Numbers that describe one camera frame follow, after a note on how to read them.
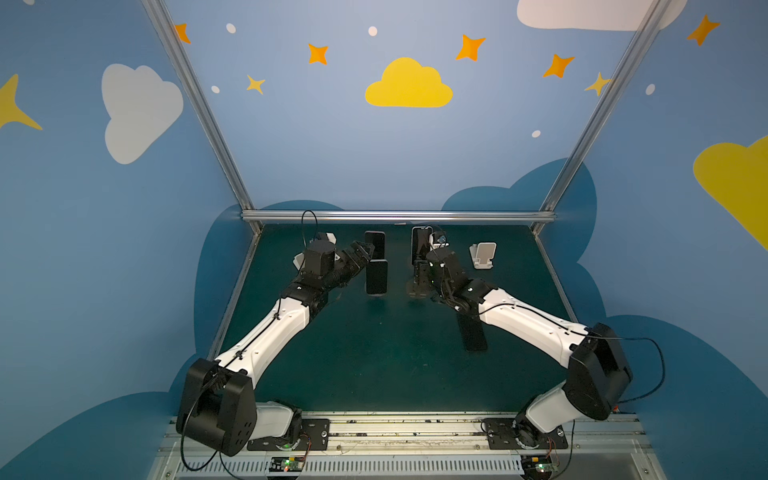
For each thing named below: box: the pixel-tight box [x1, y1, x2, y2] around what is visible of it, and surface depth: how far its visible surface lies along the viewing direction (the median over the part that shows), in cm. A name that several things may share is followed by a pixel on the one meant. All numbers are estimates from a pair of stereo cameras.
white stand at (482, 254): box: [469, 242, 497, 269], surface depth 109 cm
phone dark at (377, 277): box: [366, 259, 389, 297], surface depth 95 cm
